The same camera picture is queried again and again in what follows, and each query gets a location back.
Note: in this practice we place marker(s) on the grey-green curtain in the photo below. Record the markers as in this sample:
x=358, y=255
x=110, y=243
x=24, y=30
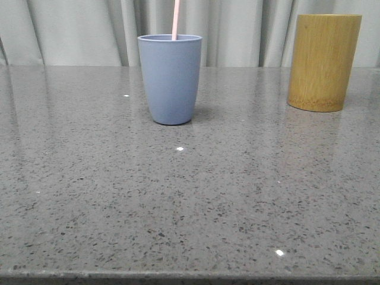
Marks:
x=104, y=33

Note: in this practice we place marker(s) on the blue plastic cup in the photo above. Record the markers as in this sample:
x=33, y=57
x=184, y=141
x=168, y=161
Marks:
x=171, y=72

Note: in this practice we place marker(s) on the bamboo wooden cup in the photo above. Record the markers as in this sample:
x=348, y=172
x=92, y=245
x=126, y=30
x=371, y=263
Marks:
x=323, y=53

